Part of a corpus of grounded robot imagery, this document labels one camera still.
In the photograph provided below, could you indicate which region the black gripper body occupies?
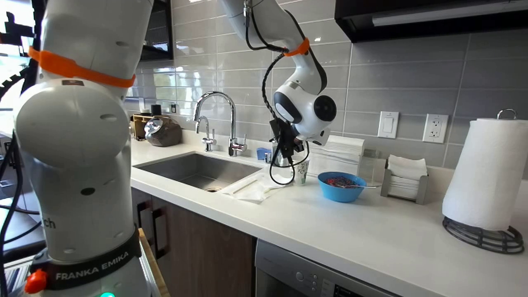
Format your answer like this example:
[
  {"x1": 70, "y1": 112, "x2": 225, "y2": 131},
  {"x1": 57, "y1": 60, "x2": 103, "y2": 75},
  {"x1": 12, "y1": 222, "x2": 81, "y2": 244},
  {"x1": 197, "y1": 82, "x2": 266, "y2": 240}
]
[{"x1": 271, "y1": 118, "x2": 306, "y2": 163}]

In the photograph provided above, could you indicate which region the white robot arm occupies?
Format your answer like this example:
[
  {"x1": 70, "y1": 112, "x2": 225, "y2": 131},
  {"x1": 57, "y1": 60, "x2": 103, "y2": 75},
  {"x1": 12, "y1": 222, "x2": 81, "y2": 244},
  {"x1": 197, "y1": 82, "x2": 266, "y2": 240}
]
[{"x1": 15, "y1": 0, "x2": 154, "y2": 297}]

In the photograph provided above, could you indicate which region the blue bowl with beads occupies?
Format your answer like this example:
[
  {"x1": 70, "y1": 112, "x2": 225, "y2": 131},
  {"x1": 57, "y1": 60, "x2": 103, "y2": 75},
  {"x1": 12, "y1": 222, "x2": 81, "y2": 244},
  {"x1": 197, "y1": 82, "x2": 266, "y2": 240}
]
[{"x1": 319, "y1": 171, "x2": 367, "y2": 202}]

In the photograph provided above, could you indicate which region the chrome kitchen faucet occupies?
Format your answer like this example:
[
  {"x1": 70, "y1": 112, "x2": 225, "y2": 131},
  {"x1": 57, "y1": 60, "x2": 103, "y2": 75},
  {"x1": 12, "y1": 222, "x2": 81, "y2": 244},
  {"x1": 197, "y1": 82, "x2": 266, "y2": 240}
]
[{"x1": 194, "y1": 90, "x2": 246, "y2": 156}]

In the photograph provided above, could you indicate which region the white napkin box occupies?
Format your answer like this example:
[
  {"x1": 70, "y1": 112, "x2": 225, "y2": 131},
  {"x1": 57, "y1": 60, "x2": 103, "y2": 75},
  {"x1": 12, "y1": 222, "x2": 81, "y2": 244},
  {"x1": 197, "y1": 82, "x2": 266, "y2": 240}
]
[{"x1": 309, "y1": 135, "x2": 365, "y2": 176}]

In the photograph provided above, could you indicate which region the white cloth towel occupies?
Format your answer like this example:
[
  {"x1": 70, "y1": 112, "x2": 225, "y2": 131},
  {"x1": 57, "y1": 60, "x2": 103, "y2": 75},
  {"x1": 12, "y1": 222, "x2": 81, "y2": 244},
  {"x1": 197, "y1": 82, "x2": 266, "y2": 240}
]
[{"x1": 222, "y1": 174, "x2": 279, "y2": 204}]

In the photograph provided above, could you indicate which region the stainless steel sink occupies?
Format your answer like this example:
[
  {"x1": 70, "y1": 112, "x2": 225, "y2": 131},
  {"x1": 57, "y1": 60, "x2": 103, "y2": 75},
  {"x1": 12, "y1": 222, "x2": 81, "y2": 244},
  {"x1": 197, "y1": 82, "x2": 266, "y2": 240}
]
[{"x1": 133, "y1": 151, "x2": 260, "y2": 192}]

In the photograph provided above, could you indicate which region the dark basket with foil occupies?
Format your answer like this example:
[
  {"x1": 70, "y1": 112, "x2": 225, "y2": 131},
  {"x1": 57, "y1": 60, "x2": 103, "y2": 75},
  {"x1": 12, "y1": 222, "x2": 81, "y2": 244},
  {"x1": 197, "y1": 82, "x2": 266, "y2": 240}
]
[{"x1": 133, "y1": 115, "x2": 184, "y2": 146}]

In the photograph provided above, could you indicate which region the metal napkin holder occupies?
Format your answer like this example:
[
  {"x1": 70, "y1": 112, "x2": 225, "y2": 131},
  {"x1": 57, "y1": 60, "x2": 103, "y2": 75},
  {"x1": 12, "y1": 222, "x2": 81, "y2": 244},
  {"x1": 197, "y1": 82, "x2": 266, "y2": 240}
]
[{"x1": 382, "y1": 154, "x2": 430, "y2": 204}]

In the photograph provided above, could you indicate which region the stainless dishwasher front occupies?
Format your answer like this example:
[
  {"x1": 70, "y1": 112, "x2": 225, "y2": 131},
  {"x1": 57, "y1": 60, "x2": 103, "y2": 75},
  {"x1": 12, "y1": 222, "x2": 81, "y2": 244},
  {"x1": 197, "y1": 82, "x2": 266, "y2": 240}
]
[{"x1": 255, "y1": 239, "x2": 400, "y2": 297}]

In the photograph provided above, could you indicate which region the black range hood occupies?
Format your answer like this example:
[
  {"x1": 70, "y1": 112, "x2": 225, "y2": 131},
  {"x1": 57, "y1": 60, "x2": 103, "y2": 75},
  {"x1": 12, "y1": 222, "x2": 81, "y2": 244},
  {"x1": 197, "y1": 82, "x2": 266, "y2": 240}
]
[{"x1": 336, "y1": 0, "x2": 528, "y2": 42}]

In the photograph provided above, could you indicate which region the white power outlet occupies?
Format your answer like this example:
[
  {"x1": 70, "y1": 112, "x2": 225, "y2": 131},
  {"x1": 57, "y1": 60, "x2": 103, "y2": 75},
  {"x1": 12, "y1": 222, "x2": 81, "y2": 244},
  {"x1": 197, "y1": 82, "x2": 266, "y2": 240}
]
[{"x1": 423, "y1": 113, "x2": 449, "y2": 143}]

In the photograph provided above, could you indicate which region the wooden cabinet door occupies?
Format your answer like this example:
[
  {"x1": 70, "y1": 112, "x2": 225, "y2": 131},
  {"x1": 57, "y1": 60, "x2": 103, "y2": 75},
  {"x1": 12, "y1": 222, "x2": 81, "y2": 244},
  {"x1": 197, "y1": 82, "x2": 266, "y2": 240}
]
[{"x1": 133, "y1": 189, "x2": 256, "y2": 297}]

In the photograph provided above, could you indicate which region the white paper towel roll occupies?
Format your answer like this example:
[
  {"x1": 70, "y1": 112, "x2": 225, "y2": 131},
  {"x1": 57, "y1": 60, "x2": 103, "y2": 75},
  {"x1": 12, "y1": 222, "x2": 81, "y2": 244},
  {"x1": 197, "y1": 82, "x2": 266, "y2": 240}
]
[{"x1": 443, "y1": 118, "x2": 528, "y2": 230}]

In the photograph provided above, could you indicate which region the black paper towel stand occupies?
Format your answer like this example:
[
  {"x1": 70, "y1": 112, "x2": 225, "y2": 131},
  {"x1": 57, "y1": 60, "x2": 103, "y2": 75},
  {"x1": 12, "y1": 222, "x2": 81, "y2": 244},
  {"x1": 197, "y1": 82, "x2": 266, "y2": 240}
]
[{"x1": 443, "y1": 217, "x2": 525, "y2": 253}]

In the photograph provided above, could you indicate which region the white light switch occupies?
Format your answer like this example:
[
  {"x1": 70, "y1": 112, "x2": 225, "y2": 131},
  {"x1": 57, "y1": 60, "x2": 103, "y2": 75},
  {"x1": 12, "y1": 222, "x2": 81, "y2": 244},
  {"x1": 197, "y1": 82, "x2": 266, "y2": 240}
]
[{"x1": 378, "y1": 110, "x2": 400, "y2": 138}]

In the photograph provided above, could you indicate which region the orange cable strap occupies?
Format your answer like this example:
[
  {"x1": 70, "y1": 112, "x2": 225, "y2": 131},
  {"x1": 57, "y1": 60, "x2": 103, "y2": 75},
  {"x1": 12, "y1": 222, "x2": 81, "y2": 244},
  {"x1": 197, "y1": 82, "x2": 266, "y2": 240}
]
[{"x1": 29, "y1": 46, "x2": 139, "y2": 88}]

